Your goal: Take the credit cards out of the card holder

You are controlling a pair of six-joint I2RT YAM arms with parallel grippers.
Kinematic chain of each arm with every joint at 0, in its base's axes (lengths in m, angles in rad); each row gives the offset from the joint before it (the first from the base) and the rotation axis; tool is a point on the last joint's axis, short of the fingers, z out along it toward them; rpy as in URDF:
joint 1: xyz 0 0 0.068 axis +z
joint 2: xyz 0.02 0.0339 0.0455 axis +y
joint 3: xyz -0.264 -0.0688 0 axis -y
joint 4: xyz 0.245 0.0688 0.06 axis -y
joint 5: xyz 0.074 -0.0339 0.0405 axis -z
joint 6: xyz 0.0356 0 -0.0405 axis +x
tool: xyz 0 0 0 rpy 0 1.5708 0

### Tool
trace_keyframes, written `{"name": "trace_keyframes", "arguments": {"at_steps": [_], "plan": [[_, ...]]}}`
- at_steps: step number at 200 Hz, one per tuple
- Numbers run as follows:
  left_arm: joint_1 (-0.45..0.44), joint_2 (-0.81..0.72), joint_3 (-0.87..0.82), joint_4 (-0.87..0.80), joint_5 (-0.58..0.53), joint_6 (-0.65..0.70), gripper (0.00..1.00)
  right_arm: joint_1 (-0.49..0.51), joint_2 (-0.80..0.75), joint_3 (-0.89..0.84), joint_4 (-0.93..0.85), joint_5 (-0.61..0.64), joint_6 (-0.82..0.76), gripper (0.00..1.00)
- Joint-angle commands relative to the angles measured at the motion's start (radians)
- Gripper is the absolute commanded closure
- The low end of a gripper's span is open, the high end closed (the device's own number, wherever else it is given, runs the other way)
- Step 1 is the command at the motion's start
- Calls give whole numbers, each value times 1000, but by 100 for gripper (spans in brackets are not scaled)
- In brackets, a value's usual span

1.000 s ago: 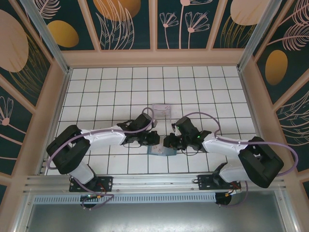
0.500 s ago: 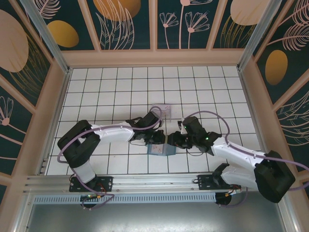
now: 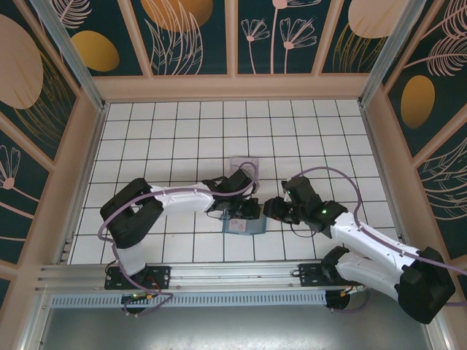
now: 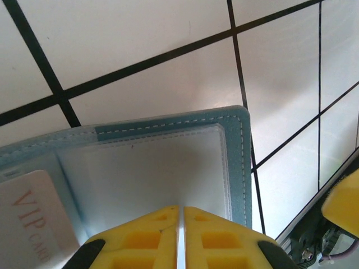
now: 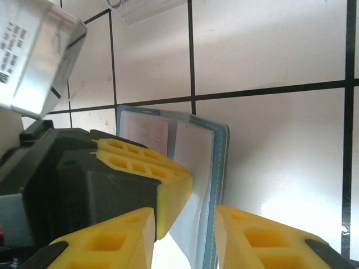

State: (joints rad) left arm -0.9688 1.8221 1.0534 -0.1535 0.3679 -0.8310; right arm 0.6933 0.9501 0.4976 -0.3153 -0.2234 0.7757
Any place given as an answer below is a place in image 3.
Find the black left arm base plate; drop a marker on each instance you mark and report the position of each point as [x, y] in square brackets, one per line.
[160, 277]

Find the aluminium frame post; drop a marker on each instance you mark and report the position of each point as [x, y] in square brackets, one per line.
[394, 54]
[73, 58]

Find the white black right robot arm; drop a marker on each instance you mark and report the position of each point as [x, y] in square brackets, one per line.
[365, 233]

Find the pink floral credit card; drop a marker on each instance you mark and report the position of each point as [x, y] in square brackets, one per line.
[239, 160]
[239, 226]

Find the clear acrylic card stand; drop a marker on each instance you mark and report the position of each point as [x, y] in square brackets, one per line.
[232, 168]

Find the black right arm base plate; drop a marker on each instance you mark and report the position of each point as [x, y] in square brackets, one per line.
[310, 275]

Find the grey metal sheet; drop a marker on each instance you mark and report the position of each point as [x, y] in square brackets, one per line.
[233, 328]

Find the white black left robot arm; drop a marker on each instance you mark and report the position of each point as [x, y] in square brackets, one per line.
[182, 198]

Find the aluminium mounting rail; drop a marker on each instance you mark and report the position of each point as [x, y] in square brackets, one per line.
[233, 271]

